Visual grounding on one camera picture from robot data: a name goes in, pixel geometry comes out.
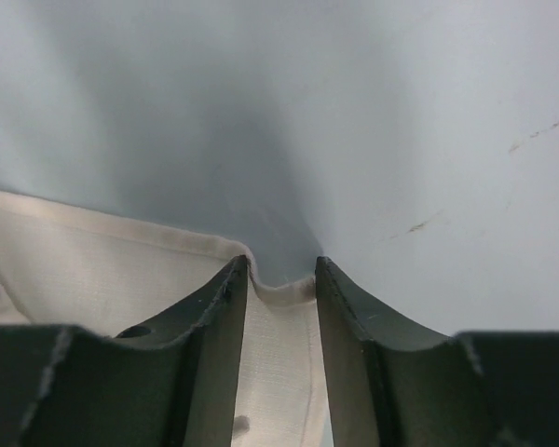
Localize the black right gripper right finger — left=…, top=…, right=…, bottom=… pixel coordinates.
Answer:
left=315, top=257, right=559, bottom=446

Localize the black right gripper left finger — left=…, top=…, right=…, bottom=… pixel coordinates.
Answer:
left=0, top=256, right=248, bottom=446

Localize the white cloth napkin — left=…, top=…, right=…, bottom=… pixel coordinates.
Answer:
left=0, top=192, right=327, bottom=446

